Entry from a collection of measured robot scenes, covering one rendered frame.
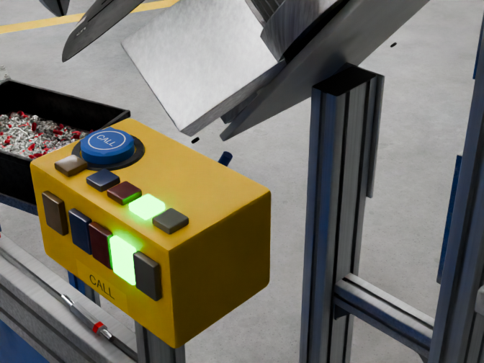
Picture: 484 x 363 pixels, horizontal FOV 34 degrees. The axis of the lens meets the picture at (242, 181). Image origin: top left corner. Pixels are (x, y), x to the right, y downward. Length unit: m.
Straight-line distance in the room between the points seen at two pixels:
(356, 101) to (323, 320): 0.37
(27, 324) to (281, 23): 0.42
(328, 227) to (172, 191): 0.62
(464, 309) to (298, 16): 0.45
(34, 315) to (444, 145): 2.15
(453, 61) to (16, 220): 1.90
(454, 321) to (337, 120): 0.31
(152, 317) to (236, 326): 1.46
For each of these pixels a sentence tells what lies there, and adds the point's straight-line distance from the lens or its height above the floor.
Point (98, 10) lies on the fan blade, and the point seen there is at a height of 1.00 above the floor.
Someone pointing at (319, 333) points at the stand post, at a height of 0.49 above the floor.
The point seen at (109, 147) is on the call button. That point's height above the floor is 1.08.
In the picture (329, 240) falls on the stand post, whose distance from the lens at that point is 1.18.
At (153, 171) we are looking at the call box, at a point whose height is 1.07.
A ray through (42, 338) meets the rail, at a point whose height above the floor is 0.81.
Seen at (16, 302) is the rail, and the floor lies 0.84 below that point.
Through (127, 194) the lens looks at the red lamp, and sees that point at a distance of 0.56.
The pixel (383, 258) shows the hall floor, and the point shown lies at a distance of 2.26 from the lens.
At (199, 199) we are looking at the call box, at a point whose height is 1.07.
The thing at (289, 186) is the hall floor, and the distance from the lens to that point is 2.53.
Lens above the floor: 1.38
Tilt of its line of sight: 33 degrees down
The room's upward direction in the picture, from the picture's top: straight up
